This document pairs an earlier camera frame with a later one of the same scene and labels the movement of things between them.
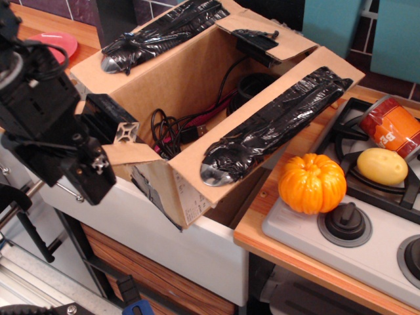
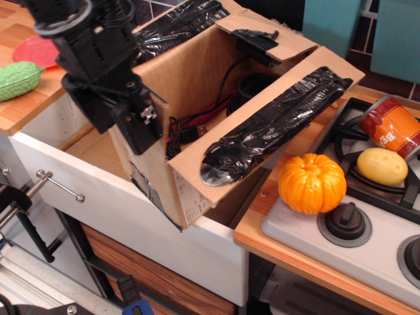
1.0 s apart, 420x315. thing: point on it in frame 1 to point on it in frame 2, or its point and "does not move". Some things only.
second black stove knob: x=408 y=260 does not move
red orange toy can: x=391 y=123 does not move
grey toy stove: x=373 y=234 does not move
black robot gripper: x=39 y=122 to x=102 y=86
